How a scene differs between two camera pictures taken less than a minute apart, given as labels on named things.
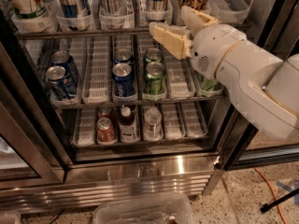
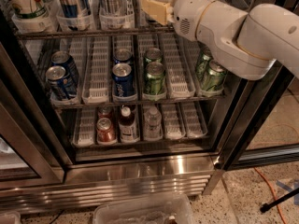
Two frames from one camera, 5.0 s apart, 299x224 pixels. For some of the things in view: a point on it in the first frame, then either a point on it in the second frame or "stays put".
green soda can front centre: x=155 y=82 stays put
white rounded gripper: x=214 y=49 to x=187 y=14
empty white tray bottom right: x=192 y=119 stays put
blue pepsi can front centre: x=123 y=82 stays put
